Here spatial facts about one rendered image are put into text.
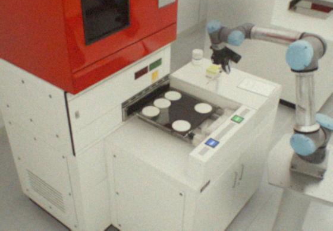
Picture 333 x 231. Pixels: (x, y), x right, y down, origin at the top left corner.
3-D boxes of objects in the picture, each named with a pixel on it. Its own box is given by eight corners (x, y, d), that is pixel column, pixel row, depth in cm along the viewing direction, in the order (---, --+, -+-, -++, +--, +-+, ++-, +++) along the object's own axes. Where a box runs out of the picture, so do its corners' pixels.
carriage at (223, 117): (191, 145, 209) (192, 141, 207) (226, 114, 233) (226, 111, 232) (204, 151, 205) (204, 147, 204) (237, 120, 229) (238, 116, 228)
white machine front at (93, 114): (72, 155, 205) (63, 91, 182) (166, 92, 259) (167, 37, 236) (77, 157, 204) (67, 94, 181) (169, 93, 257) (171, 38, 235)
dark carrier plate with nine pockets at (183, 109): (135, 112, 226) (135, 111, 225) (170, 88, 248) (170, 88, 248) (183, 136, 209) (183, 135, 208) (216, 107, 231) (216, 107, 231)
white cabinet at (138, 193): (111, 231, 264) (102, 139, 217) (191, 158, 327) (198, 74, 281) (188, 286, 232) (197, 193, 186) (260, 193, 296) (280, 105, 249)
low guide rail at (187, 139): (138, 118, 234) (138, 114, 232) (140, 117, 235) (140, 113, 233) (208, 152, 209) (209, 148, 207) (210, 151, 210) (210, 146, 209)
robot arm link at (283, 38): (337, 32, 172) (246, 16, 204) (326, 37, 165) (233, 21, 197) (333, 56, 177) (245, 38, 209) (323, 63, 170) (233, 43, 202)
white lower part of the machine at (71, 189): (24, 200, 285) (-1, 110, 239) (103, 145, 339) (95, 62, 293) (90, 252, 250) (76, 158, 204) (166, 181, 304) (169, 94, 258)
